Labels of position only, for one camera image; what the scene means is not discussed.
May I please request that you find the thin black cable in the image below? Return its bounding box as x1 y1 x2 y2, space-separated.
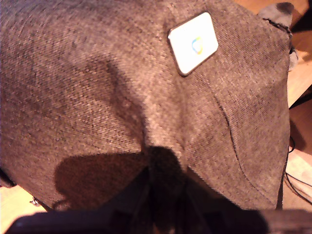
284 136 312 206

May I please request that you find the grey fabric Google backpack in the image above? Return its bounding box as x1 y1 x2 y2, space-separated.
0 0 294 213

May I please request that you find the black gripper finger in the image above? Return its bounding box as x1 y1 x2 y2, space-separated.
180 174 241 216
96 167 151 220

